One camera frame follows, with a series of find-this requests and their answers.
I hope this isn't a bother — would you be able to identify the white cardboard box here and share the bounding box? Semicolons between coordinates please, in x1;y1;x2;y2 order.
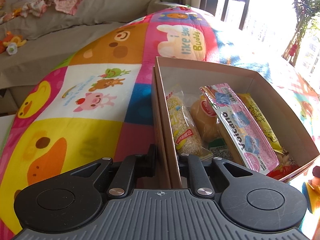
151;57;319;188

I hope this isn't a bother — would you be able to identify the colourful cartoon play mat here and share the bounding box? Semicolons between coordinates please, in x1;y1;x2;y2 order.
0;6;320;239

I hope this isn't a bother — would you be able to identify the red quail egg packet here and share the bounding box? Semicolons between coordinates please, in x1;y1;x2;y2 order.
267;152;299;180

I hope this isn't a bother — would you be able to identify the pink crumpled cloth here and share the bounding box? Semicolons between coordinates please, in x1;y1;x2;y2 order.
0;0;91;25

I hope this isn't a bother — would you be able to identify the beige sofa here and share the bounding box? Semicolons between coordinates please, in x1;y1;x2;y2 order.
0;0;183;117

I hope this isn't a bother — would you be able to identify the orange plush toy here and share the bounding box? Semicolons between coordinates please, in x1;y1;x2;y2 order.
0;31;27;55

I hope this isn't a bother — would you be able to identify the green white snack packet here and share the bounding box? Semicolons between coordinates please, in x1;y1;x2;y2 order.
208;138;233;161

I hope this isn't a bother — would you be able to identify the rice puff roll packet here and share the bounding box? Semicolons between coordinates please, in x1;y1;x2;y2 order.
166;85;213;161

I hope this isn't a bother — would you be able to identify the yellow long snack bar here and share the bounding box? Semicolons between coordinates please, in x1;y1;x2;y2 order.
237;93;284;155

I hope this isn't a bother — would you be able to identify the green potted plant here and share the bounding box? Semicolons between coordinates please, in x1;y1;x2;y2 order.
282;0;319;67

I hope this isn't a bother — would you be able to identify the pink white Volcano packet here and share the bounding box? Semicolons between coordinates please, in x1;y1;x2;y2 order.
200;83;279;175

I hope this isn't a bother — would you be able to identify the small bread packet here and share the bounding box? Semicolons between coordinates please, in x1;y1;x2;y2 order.
190;95;220;144

